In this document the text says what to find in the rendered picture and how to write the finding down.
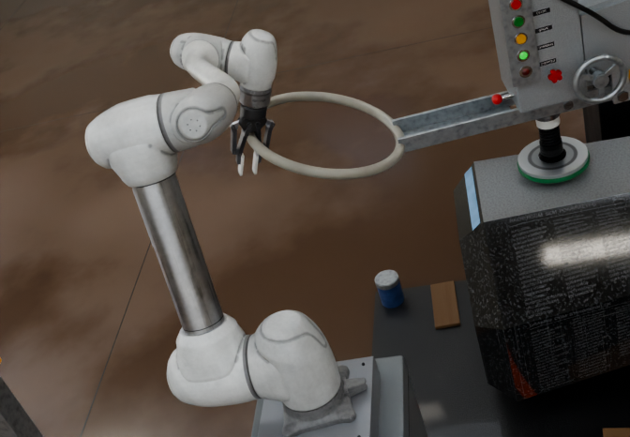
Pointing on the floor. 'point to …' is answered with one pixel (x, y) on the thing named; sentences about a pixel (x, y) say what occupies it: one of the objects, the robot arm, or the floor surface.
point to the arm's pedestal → (403, 412)
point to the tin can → (389, 289)
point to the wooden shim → (444, 305)
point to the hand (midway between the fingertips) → (247, 163)
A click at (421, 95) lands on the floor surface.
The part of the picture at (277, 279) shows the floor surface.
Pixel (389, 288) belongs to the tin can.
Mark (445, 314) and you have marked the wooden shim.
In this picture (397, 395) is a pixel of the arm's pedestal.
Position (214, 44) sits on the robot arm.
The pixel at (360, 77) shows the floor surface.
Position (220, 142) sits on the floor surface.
